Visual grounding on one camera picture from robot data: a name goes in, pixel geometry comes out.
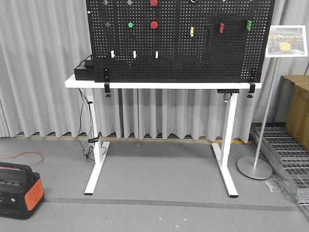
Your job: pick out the black open tray box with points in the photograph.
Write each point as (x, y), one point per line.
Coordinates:
(81, 73)

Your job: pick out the white standing desk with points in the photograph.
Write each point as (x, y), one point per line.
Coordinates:
(221, 151)

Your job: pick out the brown cardboard box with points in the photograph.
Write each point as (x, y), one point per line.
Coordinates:
(297, 124)

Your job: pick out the black power adapter box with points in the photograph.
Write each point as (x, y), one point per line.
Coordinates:
(89, 64)

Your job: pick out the yellow knob switch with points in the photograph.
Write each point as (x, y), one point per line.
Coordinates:
(192, 31)

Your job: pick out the green knob switch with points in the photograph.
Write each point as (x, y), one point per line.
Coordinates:
(249, 25)

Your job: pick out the red knob switch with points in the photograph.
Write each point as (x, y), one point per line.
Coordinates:
(221, 27)

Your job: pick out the grey pleated curtain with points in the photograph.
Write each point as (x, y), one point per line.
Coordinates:
(41, 42)

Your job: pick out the red mushroom button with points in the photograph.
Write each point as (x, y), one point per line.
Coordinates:
(153, 3)
(154, 25)

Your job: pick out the black orange portable power station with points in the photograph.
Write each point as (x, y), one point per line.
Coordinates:
(21, 191)

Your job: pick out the black desk height controller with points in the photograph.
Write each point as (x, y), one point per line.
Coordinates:
(228, 91)

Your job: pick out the lower red mushroom button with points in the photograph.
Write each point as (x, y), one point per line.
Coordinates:
(154, 25)

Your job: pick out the printed photo sign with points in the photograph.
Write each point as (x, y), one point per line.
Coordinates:
(287, 41)

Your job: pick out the metal floor grating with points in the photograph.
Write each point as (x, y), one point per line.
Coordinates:
(290, 161)

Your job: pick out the upper red mushroom button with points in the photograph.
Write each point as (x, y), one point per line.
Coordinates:
(153, 3)

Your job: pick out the left black clamp bracket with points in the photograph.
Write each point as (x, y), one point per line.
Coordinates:
(106, 82)

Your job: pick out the silver sign stand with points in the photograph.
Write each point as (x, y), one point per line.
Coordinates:
(256, 168)

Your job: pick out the black clamp bracket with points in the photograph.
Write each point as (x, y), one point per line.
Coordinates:
(251, 82)
(106, 82)

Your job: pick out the black perforated pegboard panel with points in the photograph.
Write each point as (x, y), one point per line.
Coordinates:
(208, 57)

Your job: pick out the right black clamp bracket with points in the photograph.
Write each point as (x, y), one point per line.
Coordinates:
(251, 82)

